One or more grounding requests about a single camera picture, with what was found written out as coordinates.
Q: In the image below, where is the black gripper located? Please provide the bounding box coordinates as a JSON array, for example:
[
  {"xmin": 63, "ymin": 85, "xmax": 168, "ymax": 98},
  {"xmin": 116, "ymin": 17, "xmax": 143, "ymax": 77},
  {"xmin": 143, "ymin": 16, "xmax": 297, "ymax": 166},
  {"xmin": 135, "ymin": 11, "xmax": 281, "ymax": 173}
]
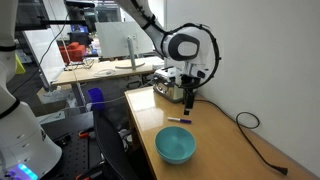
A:
[{"xmin": 180, "ymin": 75, "xmax": 202, "ymax": 116}]

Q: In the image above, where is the white pen with blue cap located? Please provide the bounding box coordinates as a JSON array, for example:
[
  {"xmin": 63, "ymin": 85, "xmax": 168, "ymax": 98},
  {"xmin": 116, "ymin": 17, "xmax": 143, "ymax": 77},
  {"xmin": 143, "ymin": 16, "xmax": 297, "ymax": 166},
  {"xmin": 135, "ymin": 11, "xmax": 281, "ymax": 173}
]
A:
[{"xmin": 166, "ymin": 116, "xmax": 193, "ymax": 125}]

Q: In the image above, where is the teal plastic bowl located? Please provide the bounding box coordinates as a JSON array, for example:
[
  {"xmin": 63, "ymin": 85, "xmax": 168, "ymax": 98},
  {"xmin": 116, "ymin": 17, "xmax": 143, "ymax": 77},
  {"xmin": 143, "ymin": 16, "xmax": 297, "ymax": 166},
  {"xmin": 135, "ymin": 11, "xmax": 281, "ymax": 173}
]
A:
[{"xmin": 154, "ymin": 125, "xmax": 197, "ymax": 165}]

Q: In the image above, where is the silver toaster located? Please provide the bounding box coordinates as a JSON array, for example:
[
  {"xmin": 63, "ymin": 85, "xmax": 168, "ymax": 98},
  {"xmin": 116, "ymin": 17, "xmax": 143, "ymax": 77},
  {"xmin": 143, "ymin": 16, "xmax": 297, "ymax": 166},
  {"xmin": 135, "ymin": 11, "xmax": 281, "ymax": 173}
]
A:
[{"xmin": 152, "ymin": 66, "xmax": 185, "ymax": 104}]

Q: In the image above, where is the black office chair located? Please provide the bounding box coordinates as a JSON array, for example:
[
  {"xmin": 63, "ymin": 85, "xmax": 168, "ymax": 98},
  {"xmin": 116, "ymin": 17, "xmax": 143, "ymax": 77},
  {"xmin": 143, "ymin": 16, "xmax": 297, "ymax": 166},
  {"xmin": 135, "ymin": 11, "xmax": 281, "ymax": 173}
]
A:
[{"xmin": 92, "ymin": 109, "xmax": 141, "ymax": 180}]

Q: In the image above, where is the white computer monitor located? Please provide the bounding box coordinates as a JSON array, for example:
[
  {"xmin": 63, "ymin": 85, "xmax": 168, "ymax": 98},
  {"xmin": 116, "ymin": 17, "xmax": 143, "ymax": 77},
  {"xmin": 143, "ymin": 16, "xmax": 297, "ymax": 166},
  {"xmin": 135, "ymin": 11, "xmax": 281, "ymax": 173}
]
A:
[{"xmin": 94, "ymin": 20, "xmax": 155, "ymax": 71}]

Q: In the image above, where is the wooden background desk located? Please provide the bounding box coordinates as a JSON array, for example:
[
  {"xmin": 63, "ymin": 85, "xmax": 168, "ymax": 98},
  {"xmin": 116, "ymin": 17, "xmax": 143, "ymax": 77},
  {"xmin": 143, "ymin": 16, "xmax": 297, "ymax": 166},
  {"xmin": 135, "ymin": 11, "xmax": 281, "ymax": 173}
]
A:
[{"xmin": 51, "ymin": 56, "xmax": 166, "ymax": 86}]

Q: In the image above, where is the black perforated breadboard table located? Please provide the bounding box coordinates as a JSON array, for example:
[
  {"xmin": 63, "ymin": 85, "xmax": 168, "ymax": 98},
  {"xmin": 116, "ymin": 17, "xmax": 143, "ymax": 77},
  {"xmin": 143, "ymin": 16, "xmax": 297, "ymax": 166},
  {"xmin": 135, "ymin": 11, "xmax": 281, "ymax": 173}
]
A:
[{"xmin": 39, "ymin": 111, "xmax": 104, "ymax": 180}]

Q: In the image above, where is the red box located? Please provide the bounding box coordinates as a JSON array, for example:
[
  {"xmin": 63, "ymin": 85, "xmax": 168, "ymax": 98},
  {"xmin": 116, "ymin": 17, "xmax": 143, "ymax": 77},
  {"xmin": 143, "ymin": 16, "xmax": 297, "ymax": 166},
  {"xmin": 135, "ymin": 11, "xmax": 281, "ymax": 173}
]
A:
[{"xmin": 59, "ymin": 41, "xmax": 87, "ymax": 64}]

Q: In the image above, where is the cardboard box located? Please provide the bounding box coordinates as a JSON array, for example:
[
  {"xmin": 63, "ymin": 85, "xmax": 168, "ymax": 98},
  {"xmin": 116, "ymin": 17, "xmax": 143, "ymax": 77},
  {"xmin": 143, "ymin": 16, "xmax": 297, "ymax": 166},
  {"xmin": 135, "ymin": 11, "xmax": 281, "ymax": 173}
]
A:
[{"xmin": 35, "ymin": 84, "xmax": 73, "ymax": 108}]

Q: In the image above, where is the coiled white cable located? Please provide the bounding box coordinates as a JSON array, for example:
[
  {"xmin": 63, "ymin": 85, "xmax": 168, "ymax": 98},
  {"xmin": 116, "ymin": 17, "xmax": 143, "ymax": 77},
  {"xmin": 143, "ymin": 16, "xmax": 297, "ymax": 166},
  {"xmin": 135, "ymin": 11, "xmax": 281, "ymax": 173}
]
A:
[{"xmin": 93, "ymin": 68, "xmax": 117, "ymax": 78}]

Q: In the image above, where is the orange handled tool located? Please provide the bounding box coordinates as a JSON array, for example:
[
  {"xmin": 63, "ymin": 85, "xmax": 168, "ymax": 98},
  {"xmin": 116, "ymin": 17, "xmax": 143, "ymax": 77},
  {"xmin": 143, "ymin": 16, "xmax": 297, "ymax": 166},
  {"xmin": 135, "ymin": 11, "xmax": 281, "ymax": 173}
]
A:
[{"xmin": 78, "ymin": 127, "xmax": 95, "ymax": 139}]

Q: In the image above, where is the black power cable with plug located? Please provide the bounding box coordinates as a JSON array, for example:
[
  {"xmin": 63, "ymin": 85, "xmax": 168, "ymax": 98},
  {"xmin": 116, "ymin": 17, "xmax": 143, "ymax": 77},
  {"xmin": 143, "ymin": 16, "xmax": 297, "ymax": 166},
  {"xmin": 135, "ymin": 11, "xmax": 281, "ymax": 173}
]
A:
[{"xmin": 194, "ymin": 98, "xmax": 289, "ymax": 177}]

